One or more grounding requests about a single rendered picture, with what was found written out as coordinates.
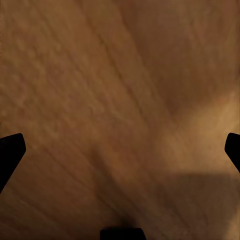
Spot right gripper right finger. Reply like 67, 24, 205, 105
225, 133, 240, 172

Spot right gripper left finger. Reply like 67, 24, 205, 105
0, 133, 26, 193

